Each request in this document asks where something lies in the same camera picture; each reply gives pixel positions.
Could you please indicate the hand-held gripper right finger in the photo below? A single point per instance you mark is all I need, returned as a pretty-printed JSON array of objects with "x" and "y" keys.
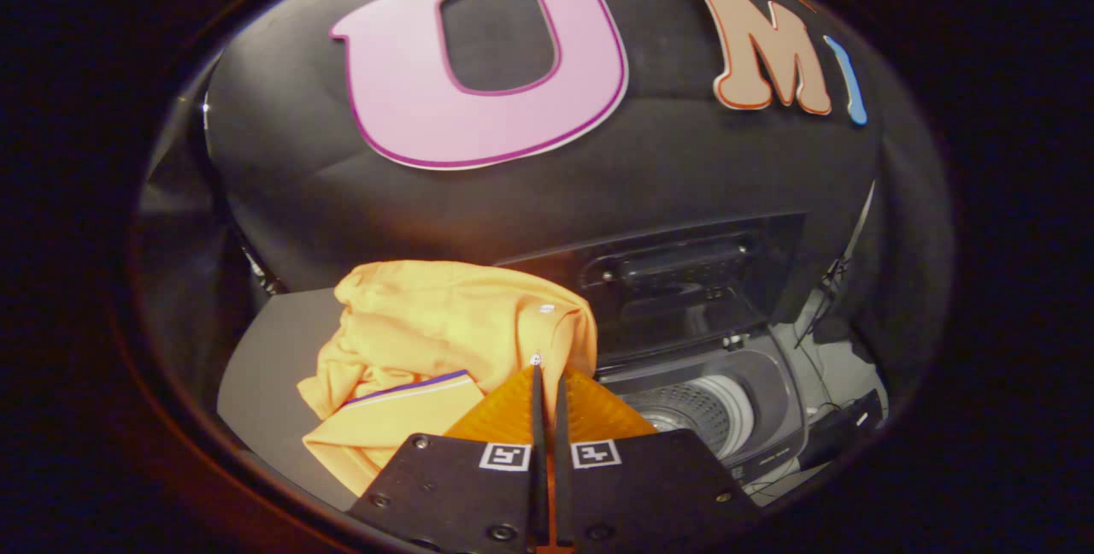
[{"x": 649, "y": 494}]

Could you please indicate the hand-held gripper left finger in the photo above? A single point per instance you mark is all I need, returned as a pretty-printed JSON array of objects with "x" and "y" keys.
[{"x": 461, "y": 494}]

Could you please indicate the orange shirt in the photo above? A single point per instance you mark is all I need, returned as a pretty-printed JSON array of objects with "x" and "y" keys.
[{"x": 427, "y": 323}]

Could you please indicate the dark washing machine lid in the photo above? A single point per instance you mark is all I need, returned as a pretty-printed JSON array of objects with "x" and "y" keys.
[{"x": 684, "y": 272}]

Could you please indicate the black box with white label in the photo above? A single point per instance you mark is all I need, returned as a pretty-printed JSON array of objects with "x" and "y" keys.
[{"x": 842, "y": 430}]

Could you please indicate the beige cabinet with dark sides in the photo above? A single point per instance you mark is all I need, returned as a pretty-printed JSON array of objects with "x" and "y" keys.
[{"x": 273, "y": 366}]

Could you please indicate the light stand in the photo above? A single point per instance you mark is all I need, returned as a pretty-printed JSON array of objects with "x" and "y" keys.
[{"x": 836, "y": 276}]

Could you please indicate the black backdrop cloth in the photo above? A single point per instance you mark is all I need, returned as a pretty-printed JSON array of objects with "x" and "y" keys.
[{"x": 667, "y": 161}]

